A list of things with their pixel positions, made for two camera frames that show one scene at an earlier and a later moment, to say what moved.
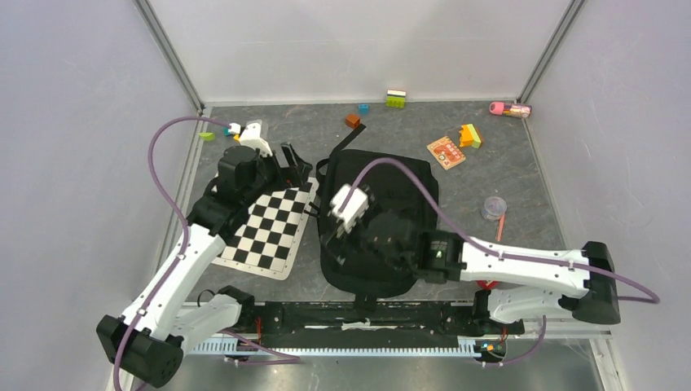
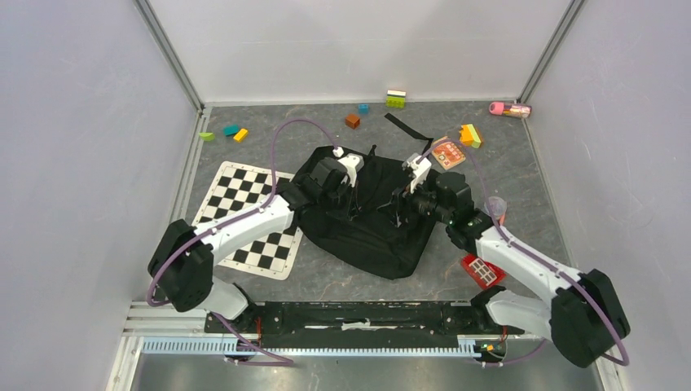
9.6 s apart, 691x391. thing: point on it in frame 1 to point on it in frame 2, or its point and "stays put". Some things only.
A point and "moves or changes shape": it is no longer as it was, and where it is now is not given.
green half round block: x=207 y=136 stays put
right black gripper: x=336 y=241 to x=402 y=198
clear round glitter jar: x=494 y=208 stays put
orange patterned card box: x=446 y=153 stays put
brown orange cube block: x=353 y=120 stays put
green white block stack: x=395 y=98 stays put
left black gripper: x=294 y=175 to x=350 y=205
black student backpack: x=372 y=205 moves or changes shape
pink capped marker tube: x=498 y=107 stays put
